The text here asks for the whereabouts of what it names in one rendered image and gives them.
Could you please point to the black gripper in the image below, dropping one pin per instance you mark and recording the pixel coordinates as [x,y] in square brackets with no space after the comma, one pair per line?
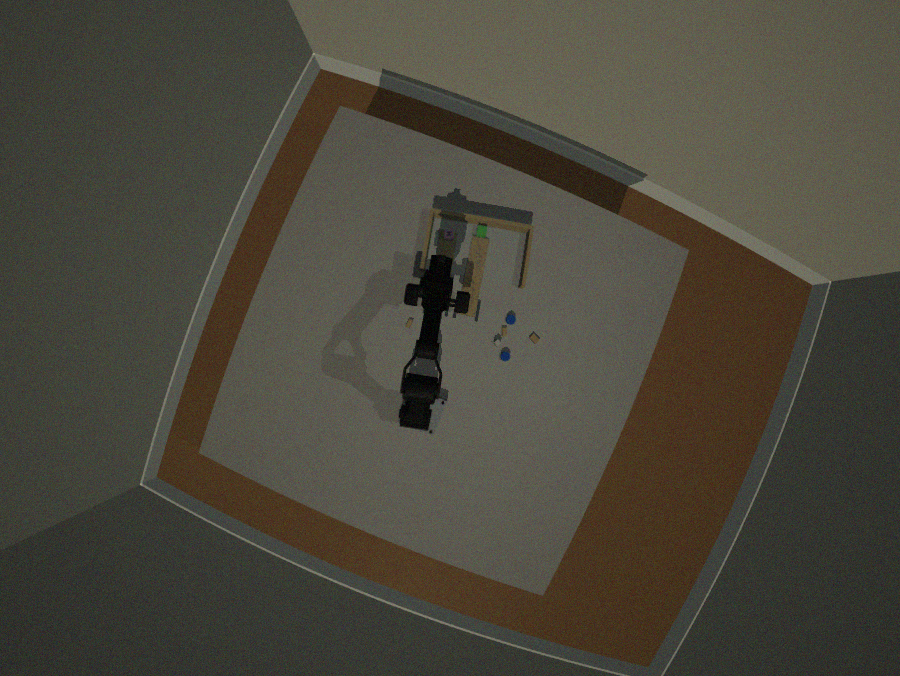
[461,302]

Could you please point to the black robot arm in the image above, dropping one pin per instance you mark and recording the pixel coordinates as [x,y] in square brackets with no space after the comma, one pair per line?
[420,391]

